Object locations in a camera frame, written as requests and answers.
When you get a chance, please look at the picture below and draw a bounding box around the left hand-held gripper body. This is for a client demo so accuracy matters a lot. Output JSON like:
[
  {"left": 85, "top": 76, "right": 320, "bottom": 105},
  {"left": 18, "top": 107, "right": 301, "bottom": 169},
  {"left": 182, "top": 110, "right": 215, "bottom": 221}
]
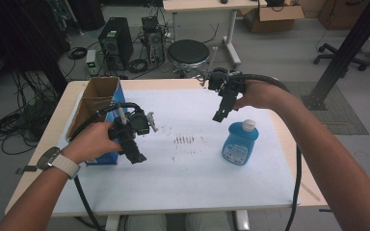
[{"left": 108, "top": 105, "right": 159, "bottom": 146}]

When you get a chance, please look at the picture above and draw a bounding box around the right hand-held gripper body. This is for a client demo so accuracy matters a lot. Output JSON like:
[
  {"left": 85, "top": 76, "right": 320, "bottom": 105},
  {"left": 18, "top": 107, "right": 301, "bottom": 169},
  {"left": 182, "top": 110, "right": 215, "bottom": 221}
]
[{"left": 207, "top": 67, "right": 248, "bottom": 99}]

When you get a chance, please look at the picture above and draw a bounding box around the blue bottle with white cap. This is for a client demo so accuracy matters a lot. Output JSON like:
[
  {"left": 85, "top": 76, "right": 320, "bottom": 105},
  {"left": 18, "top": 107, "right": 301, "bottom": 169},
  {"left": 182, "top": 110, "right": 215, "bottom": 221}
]
[{"left": 221, "top": 118, "right": 260, "bottom": 167}]

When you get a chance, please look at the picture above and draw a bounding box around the blue cardboard box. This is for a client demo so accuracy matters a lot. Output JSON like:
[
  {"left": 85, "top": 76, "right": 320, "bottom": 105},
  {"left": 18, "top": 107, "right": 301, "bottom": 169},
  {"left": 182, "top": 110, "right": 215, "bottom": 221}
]
[{"left": 65, "top": 76, "right": 128, "bottom": 167}]

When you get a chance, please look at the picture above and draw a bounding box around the person's right hand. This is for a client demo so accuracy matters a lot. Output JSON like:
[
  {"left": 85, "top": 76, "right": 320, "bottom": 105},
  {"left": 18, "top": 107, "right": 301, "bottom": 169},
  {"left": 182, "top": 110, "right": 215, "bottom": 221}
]
[{"left": 232, "top": 79, "right": 290, "bottom": 112}]

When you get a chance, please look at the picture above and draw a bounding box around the person's left hand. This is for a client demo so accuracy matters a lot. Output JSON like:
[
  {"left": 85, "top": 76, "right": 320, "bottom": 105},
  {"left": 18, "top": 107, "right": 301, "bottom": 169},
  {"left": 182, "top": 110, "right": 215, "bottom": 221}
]
[{"left": 61, "top": 121, "right": 123, "bottom": 166}]

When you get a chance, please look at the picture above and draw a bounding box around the thin metal rod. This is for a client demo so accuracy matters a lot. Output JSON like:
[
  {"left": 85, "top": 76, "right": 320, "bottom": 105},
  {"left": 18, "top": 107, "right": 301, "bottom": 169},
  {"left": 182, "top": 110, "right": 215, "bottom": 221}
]
[{"left": 201, "top": 46, "right": 220, "bottom": 89}]

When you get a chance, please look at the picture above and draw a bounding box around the black round stool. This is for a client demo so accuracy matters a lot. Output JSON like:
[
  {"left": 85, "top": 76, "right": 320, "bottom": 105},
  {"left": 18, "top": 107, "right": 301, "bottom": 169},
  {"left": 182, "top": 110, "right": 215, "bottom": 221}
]
[{"left": 167, "top": 38, "right": 212, "bottom": 80}]

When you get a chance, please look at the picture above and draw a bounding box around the white table mat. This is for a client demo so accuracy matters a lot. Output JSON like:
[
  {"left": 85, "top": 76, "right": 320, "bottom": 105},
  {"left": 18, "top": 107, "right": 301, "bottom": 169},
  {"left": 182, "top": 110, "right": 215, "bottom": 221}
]
[{"left": 52, "top": 88, "right": 301, "bottom": 216}]

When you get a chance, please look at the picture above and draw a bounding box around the wristwatch with white band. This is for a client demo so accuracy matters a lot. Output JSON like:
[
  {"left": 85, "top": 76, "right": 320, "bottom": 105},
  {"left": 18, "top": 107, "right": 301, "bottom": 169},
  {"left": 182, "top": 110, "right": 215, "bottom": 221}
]
[{"left": 36, "top": 146, "right": 82, "bottom": 180}]

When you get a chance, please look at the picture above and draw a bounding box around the white table leg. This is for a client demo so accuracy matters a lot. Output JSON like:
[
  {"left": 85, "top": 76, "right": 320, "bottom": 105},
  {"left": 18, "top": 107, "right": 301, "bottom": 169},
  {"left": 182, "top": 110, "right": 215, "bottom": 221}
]
[
  {"left": 233, "top": 209, "right": 251, "bottom": 231},
  {"left": 105, "top": 214, "right": 121, "bottom": 231}
]

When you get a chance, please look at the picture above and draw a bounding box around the small silver power unit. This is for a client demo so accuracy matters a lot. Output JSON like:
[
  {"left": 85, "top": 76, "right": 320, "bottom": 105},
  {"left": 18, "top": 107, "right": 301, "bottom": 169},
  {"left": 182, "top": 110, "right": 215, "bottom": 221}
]
[{"left": 85, "top": 49, "right": 101, "bottom": 77}]

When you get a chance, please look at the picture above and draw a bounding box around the open brown cardboard box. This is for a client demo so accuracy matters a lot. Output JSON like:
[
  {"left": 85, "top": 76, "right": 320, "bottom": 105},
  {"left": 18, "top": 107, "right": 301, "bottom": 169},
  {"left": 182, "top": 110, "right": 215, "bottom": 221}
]
[{"left": 241, "top": 0, "right": 305, "bottom": 34}]

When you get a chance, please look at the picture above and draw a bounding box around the white background desk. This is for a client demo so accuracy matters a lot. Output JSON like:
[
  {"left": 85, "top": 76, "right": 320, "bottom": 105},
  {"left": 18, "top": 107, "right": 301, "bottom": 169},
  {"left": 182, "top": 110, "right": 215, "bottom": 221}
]
[{"left": 162, "top": 0, "right": 268, "bottom": 67}]

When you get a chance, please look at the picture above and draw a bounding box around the black computer tower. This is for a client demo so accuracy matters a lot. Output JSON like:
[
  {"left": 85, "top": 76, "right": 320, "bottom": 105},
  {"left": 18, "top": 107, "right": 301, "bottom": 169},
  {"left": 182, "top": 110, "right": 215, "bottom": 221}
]
[{"left": 97, "top": 16, "right": 135, "bottom": 72}]

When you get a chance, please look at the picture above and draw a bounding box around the open computer case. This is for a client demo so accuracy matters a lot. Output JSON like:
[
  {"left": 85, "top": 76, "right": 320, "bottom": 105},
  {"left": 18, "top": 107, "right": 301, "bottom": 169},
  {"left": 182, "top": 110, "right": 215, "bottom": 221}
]
[{"left": 141, "top": 15, "right": 167, "bottom": 65}]

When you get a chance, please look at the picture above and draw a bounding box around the grey floor mat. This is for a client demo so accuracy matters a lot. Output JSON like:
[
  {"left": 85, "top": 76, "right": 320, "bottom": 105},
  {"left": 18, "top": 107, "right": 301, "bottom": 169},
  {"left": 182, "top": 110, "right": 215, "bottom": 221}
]
[{"left": 282, "top": 81, "right": 370, "bottom": 136}]

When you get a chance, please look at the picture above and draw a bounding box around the black office chair base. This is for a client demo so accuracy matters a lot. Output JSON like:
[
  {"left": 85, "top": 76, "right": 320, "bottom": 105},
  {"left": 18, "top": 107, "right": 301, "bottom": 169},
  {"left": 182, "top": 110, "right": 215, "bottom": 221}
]
[{"left": 312, "top": 42, "right": 370, "bottom": 72}]

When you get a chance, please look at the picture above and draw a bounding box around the closed brown cardboard box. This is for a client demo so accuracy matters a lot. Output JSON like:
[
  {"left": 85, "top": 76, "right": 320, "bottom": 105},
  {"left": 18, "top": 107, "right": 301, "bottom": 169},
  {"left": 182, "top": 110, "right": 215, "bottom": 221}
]
[{"left": 317, "top": 0, "right": 370, "bottom": 32}]

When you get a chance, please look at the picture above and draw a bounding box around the dark curtain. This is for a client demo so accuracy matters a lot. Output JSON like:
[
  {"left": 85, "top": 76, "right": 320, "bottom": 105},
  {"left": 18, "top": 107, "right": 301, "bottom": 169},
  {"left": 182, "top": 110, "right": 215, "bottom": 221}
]
[{"left": 0, "top": 0, "right": 72, "bottom": 94}]

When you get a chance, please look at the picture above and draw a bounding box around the left hand-held gripper black cable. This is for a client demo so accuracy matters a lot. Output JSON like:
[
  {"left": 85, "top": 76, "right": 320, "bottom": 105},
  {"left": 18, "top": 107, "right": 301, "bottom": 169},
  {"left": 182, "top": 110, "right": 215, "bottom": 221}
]
[{"left": 68, "top": 101, "right": 145, "bottom": 231}]

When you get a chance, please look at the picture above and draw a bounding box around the hand-held gripper black cable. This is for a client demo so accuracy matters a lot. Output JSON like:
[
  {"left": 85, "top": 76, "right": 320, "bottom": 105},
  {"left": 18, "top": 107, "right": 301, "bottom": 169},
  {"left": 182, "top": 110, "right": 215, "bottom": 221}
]
[
  {"left": 236, "top": 72, "right": 304, "bottom": 231},
  {"left": 68, "top": 101, "right": 145, "bottom": 231}
]

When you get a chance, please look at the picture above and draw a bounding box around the coiled black cable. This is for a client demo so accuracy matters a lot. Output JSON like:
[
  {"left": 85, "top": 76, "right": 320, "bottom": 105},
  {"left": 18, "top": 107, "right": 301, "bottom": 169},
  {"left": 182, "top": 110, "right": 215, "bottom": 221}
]
[
  {"left": 66, "top": 46, "right": 89, "bottom": 61},
  {"left": 127, "top": 58, "right": 149, "bottom": 74}
]

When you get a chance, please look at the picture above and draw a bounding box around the right hand-held gripper black cable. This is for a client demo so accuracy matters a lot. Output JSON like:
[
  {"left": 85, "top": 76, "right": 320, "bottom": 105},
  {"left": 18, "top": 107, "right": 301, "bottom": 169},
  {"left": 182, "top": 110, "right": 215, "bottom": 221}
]
[{"left": 236, "top": 72, "right": 304, "bottom": 231}]

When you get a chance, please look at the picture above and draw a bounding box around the bundle of black floor cables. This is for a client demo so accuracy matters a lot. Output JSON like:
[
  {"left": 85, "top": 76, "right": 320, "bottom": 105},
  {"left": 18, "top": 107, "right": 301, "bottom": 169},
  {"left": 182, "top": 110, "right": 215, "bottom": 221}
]
[{"left": 0, "top": 69, "right": 66, "bottom": 156}]

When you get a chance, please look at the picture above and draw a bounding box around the black metal post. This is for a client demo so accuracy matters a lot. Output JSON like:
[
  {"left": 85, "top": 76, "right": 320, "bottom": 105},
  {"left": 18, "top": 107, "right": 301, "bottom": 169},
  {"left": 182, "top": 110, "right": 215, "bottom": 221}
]
[{"left": 301, "top": 0, "right": 370, "bottom": 112}]

